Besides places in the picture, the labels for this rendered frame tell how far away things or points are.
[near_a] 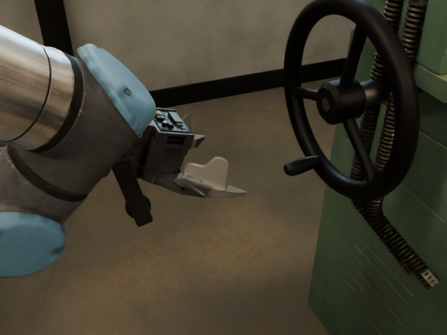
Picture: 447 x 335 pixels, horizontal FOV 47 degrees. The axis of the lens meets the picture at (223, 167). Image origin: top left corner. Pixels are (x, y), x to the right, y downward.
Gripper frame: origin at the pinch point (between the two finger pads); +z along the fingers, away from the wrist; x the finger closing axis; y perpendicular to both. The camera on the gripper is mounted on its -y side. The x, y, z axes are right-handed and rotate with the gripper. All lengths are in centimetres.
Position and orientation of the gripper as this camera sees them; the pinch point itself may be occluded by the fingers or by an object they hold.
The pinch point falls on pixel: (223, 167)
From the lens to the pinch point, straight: 77.4
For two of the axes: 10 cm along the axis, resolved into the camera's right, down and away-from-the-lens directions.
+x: -4.2, -5.6, 7.2
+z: 8.5, 0.3, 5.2
